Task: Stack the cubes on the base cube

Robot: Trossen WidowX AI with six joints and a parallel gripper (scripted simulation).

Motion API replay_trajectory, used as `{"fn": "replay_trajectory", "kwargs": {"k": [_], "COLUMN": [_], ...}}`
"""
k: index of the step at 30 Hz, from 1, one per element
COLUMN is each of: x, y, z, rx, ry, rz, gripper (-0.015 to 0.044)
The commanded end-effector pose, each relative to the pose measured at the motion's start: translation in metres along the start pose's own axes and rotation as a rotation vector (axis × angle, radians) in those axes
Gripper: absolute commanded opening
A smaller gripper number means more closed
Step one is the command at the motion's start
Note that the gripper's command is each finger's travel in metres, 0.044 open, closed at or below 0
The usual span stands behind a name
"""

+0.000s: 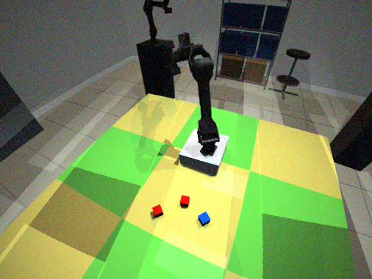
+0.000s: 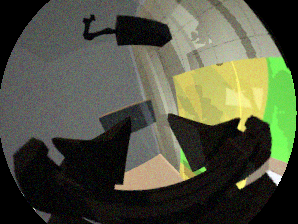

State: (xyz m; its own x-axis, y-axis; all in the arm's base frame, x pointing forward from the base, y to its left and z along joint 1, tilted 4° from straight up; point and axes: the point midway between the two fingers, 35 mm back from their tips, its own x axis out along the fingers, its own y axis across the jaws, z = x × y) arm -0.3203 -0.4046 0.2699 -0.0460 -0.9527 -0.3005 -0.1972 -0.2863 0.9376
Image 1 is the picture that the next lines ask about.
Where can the blue cube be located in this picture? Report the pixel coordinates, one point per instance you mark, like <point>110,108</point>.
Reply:
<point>204,218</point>

